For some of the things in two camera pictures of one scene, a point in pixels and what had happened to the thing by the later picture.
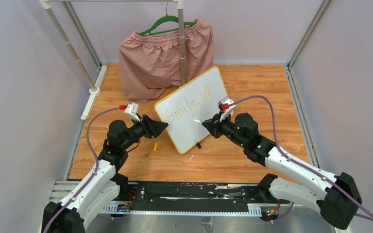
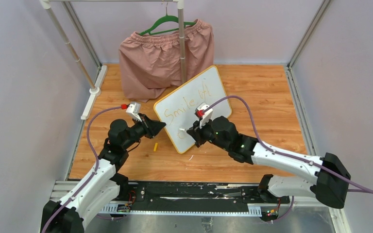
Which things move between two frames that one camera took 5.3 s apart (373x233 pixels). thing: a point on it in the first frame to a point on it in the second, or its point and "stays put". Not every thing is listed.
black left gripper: x=150 y=128 stays put
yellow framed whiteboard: x=185 y=109 stays put
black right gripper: x=213 y=126 to x=197 y=132
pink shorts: x=150 y=63 stays put
